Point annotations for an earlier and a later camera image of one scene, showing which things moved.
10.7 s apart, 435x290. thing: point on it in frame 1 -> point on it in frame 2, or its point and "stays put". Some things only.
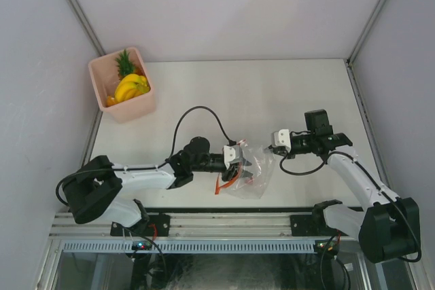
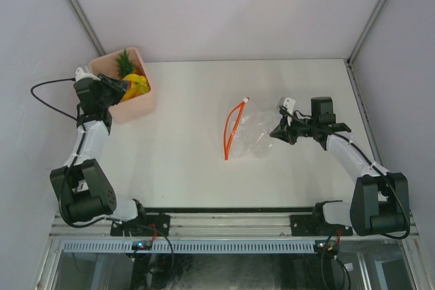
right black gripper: [276, 150] -> [283, 134]
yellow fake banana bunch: [130, 85] stays put
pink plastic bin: [104, 72] stays put
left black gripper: [228, 174] -> [118, 87]
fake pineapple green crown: [125, 64] stays put
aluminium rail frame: [64, 227] stays put
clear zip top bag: [257, 167] -> [248, 128]
